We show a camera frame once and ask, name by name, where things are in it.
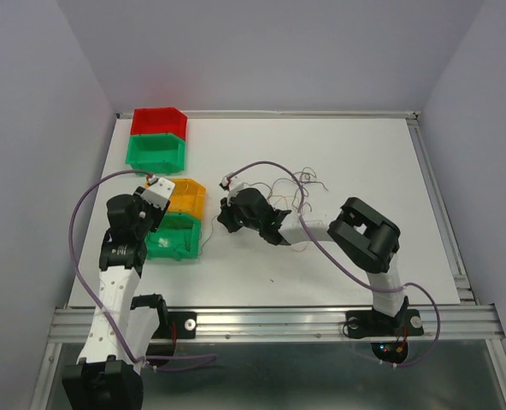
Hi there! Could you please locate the dark wire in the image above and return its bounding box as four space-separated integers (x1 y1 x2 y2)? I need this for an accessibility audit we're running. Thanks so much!
150 215 220 257

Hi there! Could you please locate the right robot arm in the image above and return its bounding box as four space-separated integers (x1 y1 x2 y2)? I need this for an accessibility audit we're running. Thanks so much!
217 188 406 333

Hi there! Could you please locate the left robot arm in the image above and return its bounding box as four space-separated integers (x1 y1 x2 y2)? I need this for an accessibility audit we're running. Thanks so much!
62 180 175 409

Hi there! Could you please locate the near green plastic bin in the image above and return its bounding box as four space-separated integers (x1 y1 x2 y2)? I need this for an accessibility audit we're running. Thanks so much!
145 213 203 261

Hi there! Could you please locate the green plastic bin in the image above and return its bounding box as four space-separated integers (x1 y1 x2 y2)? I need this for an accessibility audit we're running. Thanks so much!
125 133 186 175
145 213 203 261

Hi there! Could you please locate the yellow plastic bin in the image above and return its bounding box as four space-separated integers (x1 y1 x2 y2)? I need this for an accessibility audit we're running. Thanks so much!
166 179 206 220

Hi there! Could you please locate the far green plastic bin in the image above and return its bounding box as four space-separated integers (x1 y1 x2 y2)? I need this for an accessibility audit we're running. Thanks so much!
125 133 186 175

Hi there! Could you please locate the red plastic bin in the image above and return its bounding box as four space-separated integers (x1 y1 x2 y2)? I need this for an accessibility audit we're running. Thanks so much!
130 107 188 141

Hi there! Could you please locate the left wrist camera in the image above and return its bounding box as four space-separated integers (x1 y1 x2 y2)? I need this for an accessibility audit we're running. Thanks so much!
140 175 175 210

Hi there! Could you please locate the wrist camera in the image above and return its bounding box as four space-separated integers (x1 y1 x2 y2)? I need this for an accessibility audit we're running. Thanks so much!
220 173 245 202
140 175 175 210

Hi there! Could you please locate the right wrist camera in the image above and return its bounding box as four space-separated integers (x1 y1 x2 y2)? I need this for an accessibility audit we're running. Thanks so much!
220 173 245 202

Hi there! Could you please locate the aluminium back rail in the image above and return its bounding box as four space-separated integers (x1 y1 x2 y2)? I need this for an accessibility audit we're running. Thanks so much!
115 109 421 120

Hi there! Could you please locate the aluminium rail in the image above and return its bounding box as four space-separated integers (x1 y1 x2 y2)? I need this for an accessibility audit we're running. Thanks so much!
47 303 504 343
115 109 421 120
406 119 479 305

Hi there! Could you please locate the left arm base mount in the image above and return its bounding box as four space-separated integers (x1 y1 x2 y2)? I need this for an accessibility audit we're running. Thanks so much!
147 295 197 357

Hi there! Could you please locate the aluminium front rail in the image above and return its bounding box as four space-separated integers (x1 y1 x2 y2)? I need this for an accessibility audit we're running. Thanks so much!
47 303 504 343

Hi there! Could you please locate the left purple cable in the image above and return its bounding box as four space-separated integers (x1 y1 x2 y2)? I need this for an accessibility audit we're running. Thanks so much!
67 168 218 372

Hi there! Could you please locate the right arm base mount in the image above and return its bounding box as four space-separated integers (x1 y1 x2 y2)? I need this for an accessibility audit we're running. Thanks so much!
342 297 424 367

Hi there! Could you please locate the aluminium right side rail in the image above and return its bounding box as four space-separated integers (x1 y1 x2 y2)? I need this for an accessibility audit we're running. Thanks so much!
406 119 479 305

